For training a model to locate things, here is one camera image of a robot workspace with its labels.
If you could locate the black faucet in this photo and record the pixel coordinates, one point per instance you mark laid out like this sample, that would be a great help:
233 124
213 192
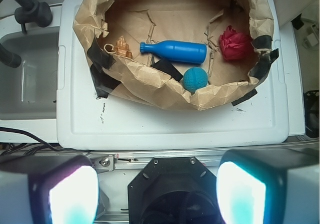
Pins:
30 11

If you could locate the teal textured ball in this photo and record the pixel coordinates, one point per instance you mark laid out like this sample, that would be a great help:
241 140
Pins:
194 78

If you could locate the silver corner bracket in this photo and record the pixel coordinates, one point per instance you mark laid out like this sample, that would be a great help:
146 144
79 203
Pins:
103 164

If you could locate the brown paper bag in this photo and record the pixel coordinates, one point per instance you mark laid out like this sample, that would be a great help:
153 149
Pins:
156 81

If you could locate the blue plastic bottle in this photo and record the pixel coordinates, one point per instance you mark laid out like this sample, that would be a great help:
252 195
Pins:
178 51

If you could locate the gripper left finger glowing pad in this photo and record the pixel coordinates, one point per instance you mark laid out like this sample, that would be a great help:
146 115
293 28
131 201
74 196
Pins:
48 190

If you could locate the white plastic cooler lid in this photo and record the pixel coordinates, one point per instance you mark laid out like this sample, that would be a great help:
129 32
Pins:
85 121

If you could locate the golden seashell toy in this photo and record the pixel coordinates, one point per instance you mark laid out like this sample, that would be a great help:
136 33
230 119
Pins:
121 48

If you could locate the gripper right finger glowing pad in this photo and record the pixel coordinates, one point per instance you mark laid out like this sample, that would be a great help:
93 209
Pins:
269 186

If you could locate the crumpled red paper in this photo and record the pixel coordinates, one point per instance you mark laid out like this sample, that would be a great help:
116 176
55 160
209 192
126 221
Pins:
235 45

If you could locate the black octagonal mount plate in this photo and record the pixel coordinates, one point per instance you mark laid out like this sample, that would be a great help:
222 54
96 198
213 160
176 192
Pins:
173 191

